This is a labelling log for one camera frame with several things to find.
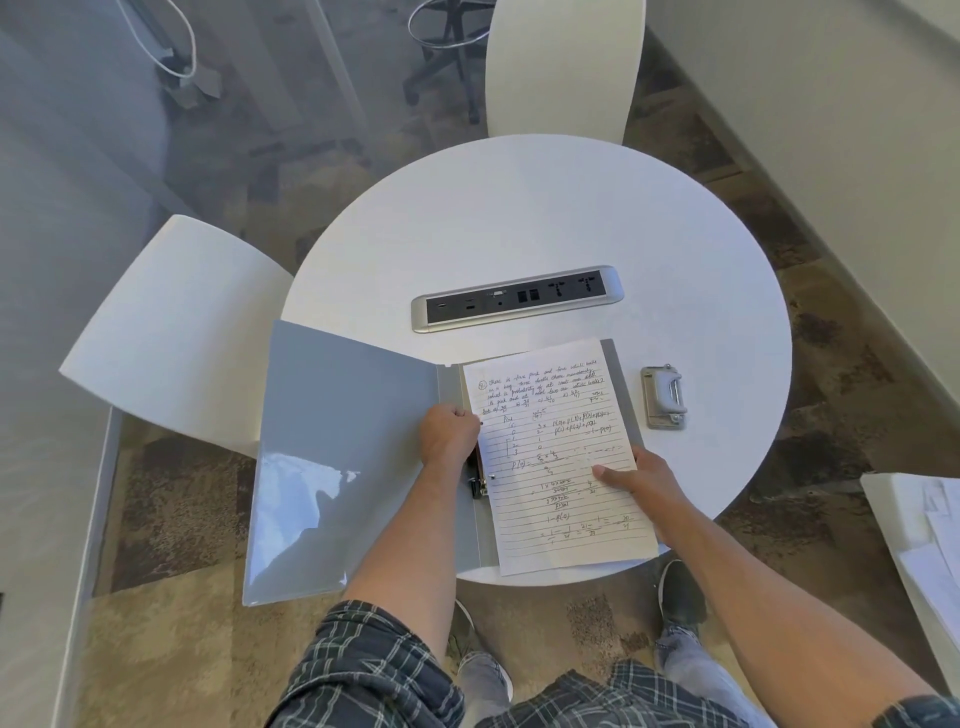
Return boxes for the person's left hand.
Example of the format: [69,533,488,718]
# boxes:
[417,403,483,471]

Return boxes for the person's right hand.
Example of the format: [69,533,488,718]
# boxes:
[592,447,689,530]

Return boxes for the handwritten lined paper sheet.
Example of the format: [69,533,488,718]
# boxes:
[462,337,662,578]

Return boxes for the grey ring binder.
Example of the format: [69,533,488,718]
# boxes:
[241,320,648,609]

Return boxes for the person's left forearm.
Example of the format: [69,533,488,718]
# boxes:
[339,459,468,621]

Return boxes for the person's right forearm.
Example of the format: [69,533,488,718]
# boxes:
[651,504,940,714]

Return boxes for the grey metal hole punch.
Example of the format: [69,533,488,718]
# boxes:
[640,364,690,431]

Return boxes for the silver tabletop power outlet strip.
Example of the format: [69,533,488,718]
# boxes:
[410,264,624,335]

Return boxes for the person's grey right shoe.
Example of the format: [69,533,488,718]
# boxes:
[657,558,709,630]

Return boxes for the person's grey shoe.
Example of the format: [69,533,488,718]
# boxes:
[657,558,709,630]
[447,598,479,664]

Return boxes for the person's grey left shoe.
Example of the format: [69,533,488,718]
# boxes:
[447,598,479,664]

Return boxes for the light blue jeans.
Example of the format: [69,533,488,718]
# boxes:
[456,624,759,728]

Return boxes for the dark plaid shirt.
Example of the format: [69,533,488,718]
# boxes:
[262,599,960,728]

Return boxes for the white moulded chair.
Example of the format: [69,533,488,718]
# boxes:
[484,0,648,148]
[58,214,296,460]

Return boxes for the loose white papers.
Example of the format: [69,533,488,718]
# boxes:
[897,478,960,648]

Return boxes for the grey stand base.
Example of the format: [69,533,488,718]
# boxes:
[153,63,223,113]

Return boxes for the black swivel stool with chrome ring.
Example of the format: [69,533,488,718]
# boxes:
[402,0,501,126]

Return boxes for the white cable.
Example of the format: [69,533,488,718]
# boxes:
[116,0,198,81]

